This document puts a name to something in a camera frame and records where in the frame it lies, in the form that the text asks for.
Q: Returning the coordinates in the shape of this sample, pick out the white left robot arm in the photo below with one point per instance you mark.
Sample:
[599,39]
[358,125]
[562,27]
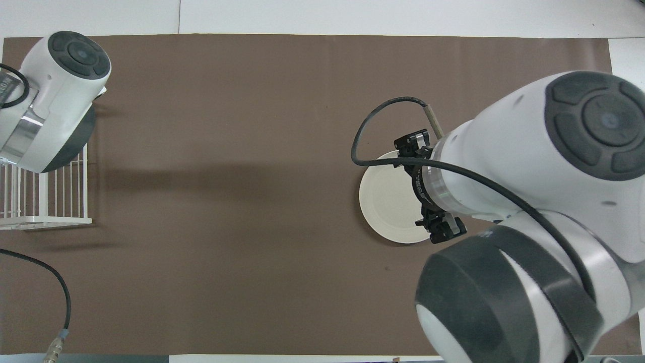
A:
[50,101]

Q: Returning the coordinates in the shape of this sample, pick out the brown paper table mat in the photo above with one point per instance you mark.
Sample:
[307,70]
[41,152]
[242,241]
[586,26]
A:
[227,282]

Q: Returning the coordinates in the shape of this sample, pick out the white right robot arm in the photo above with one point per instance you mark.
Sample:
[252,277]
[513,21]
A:
[529,176]

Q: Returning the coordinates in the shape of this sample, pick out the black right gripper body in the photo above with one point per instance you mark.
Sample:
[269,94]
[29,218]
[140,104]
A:
[410,146]

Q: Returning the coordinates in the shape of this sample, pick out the cream round plate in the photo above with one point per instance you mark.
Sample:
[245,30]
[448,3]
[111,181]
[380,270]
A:
[388,201]

